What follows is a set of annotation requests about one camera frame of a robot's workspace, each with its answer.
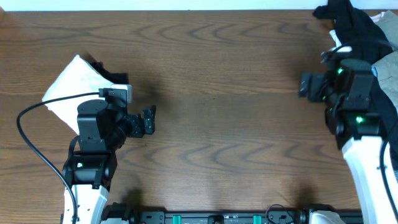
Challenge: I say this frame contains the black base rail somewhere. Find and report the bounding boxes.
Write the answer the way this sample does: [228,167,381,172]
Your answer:
[99,203,364,224]

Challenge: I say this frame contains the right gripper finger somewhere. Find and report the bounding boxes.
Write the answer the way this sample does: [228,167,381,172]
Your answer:
[308,73,325,102]
[298,72,312,97]

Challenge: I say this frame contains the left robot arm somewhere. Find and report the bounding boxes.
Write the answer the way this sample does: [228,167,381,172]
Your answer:
[63,100,156,223]

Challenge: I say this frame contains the khaki green shorts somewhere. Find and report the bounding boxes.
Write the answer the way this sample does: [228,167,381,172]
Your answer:
[373,11,397,108]

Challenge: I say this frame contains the folded black cloth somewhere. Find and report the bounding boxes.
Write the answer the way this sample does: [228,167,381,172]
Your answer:
[90,61,129,84]

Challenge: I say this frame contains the black long garment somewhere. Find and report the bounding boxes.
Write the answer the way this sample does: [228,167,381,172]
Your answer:
[312,0,398,170]

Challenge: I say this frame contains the folded white cloth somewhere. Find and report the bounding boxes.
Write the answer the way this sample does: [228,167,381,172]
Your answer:
[42,55,113,134]

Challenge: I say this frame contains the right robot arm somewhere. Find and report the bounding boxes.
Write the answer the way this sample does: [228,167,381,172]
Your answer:
[298,58,397,223]

